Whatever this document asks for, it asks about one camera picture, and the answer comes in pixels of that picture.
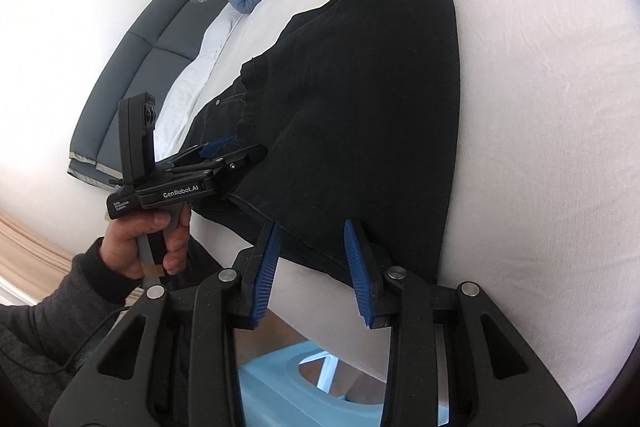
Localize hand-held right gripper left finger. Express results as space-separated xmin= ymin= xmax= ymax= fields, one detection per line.
xmin=50 ymin=221 xmax=281 ymax=427

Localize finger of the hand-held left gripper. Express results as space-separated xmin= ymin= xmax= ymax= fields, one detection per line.
xmin=167 ymin=144 xmax=269 ymax=182
xmin=164 ymin=136 xmax=237 ymax=168

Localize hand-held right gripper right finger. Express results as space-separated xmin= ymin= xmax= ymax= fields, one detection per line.
xmin=344 ymin=218 xmax=576 ymax=427

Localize black pants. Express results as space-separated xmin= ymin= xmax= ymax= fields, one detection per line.
xmin=187 ymin=0 xmax=462 ymax=291

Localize person's left forearm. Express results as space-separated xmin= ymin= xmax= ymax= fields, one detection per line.
xmin=0 ymin=237 xmax=148 ymax=413

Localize person's left hand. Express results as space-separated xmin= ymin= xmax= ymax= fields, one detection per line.
xmin=99 ymin=207 xmax=194 ymax=281

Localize grey padded headboard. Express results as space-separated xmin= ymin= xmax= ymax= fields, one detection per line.
xmin=67 ymin=0 xmax=212 ymax=180

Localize light blue plastic stool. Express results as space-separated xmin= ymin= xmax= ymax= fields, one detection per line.
xmin=237 ymin=341 xmax=392 ymax=427

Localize bed with white sheet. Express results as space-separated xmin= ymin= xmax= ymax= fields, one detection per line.
xmin=150 ymin=0 xmax=640 ymax=414

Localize thin black cable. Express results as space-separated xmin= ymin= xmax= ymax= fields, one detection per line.
xmin=0 ymin=304 xmax=133 ymax=375

